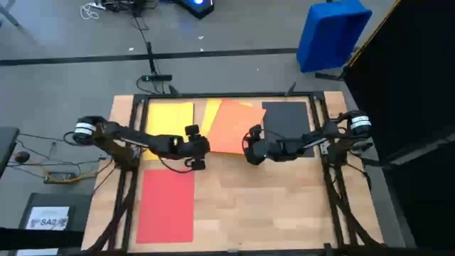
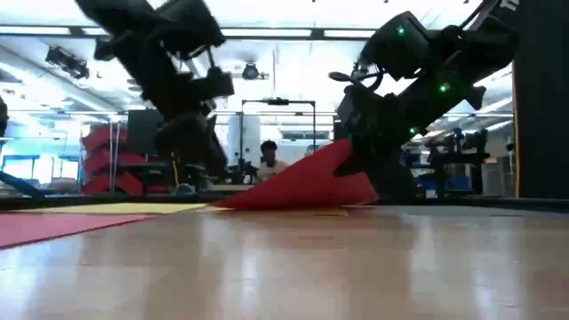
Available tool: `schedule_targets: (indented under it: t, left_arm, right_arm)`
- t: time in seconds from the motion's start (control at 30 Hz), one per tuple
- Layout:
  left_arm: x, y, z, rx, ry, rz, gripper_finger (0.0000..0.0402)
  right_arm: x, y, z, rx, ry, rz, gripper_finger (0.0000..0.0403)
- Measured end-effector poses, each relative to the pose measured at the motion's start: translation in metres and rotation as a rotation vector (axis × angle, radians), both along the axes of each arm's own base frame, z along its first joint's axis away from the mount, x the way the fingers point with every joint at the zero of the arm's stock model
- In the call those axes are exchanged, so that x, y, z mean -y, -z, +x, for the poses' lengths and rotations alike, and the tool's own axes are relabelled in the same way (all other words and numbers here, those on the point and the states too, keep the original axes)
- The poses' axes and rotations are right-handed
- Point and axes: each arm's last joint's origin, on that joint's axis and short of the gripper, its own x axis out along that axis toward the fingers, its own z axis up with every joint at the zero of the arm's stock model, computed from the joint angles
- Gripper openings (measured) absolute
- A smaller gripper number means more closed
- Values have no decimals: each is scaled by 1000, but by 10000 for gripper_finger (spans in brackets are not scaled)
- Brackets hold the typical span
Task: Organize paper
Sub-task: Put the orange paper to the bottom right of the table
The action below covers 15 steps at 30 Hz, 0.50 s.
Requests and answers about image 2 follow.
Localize light wooden tabletop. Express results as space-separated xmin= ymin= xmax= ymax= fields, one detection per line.
xmin=212 ymin=184 xmax=257 ymax=193

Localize dark ceiling rail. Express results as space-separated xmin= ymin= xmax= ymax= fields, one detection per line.
xmin=0 ymin=24 xmax=379 ymax=41

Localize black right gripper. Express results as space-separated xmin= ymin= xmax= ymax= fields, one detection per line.
xmin=333 ymin=84 xmax=448 ymax=204

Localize blue crate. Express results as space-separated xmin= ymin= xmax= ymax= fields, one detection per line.
xmin=417 ymin=175 xmax=472 ymax=192

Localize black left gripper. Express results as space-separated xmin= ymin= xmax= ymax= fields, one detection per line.
xmin=113 ymin=42 xmax=236 ymax=181

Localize white column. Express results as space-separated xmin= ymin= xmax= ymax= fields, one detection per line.
xmin=228 ymin=114 xmax=262 ymax=169

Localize black monitor screen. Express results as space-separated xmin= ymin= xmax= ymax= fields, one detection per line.
xmin=127 ymin=108 xmax=164 ymax=156

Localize red stacked bins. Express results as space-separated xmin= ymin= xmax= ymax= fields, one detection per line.
xmin=81 ymin=123 xmax=172 ymax=196

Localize black partition panel yellow edge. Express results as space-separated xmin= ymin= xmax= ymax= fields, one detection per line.
xmin=510 ymin=0 xmax=569 ymax=200

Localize black robot workstation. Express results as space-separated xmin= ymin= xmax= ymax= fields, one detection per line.
xmin=424 ymin=127 xmax=493 ymax=199

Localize red paper sheet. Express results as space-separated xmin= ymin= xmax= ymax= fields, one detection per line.
xmin=0 ymin=212 xmax=155 ymax=250

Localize yellow paper sheet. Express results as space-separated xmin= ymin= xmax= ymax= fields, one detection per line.
xmin=12 ymin=202 xmax=210 ymax=215

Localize person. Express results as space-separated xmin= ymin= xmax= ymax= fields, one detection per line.
xmin=255 ymin=140 xmax=290 ymax=183

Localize black ceiling track light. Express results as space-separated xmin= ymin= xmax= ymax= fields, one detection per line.
xmin=44 ymin=46 xmax=91 ymax=80

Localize orange paper sheet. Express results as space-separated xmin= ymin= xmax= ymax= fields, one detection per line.
xmin=212 ymin=138 xmax=380 ymax=211

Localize round black ceiling lamp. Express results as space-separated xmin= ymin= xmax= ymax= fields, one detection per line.
xmin=241 ymin=61 xmax=260 ymax=82

